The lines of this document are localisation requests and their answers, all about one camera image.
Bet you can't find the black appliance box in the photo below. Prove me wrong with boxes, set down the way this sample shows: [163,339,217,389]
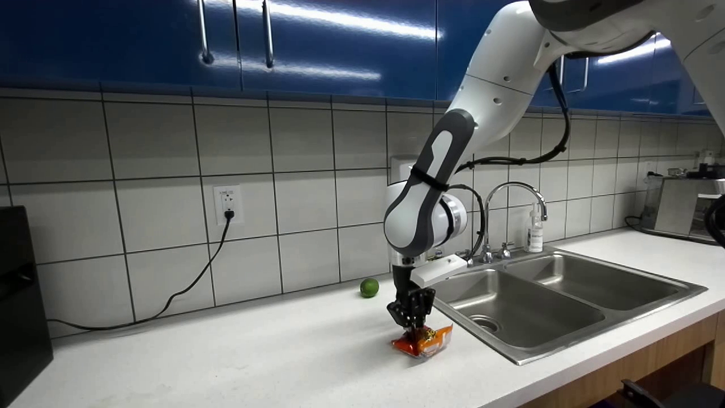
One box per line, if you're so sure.
[0,203,55,406]

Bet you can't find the silver countertop appliance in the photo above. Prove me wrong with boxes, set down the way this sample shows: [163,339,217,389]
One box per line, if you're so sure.
[651,171,725,244]

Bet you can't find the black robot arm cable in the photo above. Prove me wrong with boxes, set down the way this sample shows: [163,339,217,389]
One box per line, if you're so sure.
[452,59,574,260]

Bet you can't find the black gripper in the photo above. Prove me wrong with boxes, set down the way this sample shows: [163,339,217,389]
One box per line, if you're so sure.
[385,258,437,335]

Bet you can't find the stainless steel double sink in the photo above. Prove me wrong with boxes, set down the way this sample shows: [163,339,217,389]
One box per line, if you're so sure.
[421,246,709,367]

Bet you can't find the wooden base cabinet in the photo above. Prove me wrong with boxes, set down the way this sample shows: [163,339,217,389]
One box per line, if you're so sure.
[518,310,725,408]

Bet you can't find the orange cheetos snack bag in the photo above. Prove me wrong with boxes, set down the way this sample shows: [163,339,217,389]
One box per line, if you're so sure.
[390,324,455,361]

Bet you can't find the black power cable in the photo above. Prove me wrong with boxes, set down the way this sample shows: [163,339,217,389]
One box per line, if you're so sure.
[46,209,239,335]

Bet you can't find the chrome gooseneck faucet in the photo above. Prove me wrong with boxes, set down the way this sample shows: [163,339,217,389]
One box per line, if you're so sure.
[475,178,551,266]

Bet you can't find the white wall outlet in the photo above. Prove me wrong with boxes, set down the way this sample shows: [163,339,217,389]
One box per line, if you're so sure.
[214,184,245,224]

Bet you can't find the long silver wall cabinet handle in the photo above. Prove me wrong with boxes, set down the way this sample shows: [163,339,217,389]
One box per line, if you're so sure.
[260,0,276,70]
[194,0,215,69]

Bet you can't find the glossy blue wall cabinets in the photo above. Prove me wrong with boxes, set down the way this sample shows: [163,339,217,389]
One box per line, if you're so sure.
[0,0,725,117]

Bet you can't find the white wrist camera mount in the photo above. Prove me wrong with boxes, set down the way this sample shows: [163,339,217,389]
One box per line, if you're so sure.
[411,252,471,287]

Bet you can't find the white soap bottle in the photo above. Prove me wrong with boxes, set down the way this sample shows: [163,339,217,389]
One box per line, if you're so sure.
[526,214,548,254]

